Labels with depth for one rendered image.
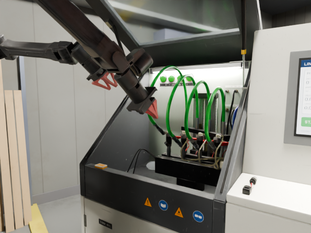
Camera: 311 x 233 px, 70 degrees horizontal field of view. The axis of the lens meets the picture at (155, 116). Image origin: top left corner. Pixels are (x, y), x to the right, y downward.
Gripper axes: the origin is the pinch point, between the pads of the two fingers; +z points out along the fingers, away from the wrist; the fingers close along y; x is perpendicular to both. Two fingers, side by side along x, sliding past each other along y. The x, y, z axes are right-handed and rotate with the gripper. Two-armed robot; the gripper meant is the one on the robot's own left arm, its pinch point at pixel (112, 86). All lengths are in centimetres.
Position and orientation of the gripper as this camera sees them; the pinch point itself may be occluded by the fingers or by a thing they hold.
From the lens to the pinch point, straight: 94.9
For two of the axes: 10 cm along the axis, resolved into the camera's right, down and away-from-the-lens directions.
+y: -6.9, 1.6, 7.0
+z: 6.1, 6.6, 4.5
